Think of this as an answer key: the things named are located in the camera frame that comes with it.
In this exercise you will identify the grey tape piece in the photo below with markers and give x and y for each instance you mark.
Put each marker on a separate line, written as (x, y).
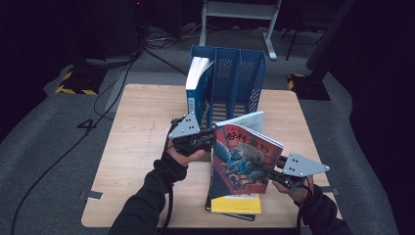
(331, 191)
(93, 195)

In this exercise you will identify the black slanted pole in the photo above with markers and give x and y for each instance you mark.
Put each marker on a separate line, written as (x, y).
(329, 36)

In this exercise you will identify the red book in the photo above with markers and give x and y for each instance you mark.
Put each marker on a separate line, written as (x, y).
(235, 156)

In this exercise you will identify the blue plastic file rack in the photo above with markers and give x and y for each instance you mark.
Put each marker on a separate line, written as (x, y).
(248, 65)

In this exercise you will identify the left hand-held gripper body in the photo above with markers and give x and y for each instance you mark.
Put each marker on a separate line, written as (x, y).
(186, 130)

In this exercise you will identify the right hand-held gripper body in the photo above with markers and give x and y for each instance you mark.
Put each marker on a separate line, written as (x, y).
(300, 164)

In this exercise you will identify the yellow book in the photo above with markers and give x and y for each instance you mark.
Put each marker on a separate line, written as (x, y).
(236, 204)

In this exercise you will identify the white metal table frame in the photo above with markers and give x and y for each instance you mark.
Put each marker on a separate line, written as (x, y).
(238, 9)

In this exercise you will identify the dark tripod stand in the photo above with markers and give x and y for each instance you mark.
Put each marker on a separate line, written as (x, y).
(293, 42)

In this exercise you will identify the person's left hand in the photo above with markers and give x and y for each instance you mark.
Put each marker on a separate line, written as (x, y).
(182, 158)

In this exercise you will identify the person's right hand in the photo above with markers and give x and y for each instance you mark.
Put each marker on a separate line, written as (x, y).
(301, 194)

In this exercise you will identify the blue book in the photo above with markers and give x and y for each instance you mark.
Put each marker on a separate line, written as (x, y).
(195, 84)

